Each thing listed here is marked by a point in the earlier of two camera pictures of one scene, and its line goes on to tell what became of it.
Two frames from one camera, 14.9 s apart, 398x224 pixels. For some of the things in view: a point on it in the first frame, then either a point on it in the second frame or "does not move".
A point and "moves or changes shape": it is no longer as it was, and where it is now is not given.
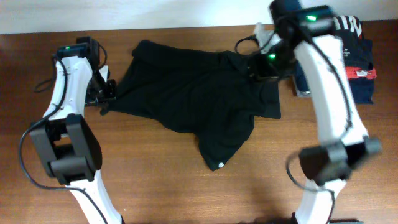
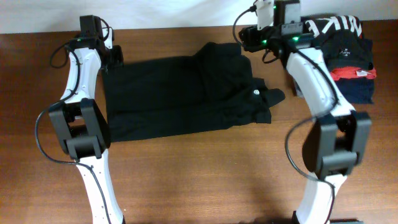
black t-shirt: x=208 y=94 moves or changes shape
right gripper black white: x=257 y=70 -> x=249 y=38
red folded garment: x=360 y=73 does not move
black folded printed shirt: x=357 y=51 does not move
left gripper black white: x=104 y=100 -> x=118 y=57
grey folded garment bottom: x=300 y=93 does not move
